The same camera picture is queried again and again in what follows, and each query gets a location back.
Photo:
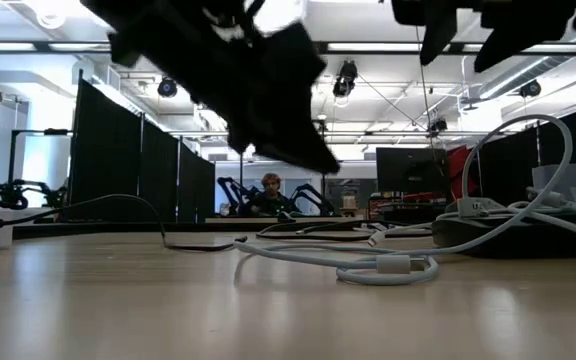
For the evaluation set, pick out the red tool cart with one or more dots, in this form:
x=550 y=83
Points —
x=403 y=207

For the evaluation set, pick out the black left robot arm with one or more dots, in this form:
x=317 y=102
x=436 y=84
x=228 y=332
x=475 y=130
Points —
x=158 y=35

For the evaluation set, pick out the black power strip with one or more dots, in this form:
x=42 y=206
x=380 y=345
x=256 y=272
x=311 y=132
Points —
x=468 y=240

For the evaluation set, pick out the black table edge rail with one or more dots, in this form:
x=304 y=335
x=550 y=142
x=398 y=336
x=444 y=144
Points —
x=118 y=229

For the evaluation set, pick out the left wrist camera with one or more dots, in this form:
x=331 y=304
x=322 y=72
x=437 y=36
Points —
x=293 y=65

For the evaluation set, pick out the red cabinet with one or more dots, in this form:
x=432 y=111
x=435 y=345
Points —
x=455 y=165

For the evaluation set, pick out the black monitor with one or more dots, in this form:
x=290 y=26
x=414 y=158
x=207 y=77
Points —
x=408 y=170

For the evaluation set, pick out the person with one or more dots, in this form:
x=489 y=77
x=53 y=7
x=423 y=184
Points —
x=270 y=202

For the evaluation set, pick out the small beige container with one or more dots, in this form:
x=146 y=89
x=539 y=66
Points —
x=350 y=202

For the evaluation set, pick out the white power adapter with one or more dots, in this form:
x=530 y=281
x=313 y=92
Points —
x=568 y=175

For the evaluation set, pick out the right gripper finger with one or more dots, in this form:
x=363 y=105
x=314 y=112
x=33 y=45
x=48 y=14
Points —
x=513 y=37
x=438 y=30

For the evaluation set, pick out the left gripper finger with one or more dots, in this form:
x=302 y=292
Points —
x=308 y=150

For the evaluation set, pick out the small black clamp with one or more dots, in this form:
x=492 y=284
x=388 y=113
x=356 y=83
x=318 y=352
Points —
x=286 y=218

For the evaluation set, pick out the grey USB charging hub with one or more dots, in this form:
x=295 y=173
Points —
x=493 y=206

